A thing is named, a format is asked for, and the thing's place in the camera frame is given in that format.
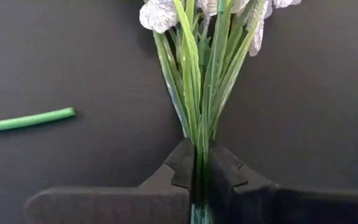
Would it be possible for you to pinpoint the red tulip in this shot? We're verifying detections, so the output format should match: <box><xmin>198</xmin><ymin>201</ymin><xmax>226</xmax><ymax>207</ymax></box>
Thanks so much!
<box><xmin>0</xmin><ymin>107</ymin><xmax>76</xmax><ymax>134</ymax></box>

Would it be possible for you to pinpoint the dark table mat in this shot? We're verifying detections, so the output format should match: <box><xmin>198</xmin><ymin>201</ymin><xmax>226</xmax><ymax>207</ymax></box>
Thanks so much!
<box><xmin>0</xmin><ymin>0</ymin><xmax>358</xmax><ymax>224</ymax></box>

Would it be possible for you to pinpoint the white flower bunch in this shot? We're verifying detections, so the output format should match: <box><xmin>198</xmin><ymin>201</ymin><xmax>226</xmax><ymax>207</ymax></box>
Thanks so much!
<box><xmin>139</xmin><ymin>0</ymin><xmax>303</xmax><ymax>224</ymax></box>

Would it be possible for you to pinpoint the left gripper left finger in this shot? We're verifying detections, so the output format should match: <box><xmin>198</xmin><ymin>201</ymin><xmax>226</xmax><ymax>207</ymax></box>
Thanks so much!
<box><xmin>25</xmin><ymin>138</ymin><xmax>196</xmax><ymax>224</ymax></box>

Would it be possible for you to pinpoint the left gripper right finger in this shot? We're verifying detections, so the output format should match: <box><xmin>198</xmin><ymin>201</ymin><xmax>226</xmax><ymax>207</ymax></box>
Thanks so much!
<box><xmin>208</xmin><ymin>141</ymin><xmax>358</xmax><ymax>224</ymax></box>

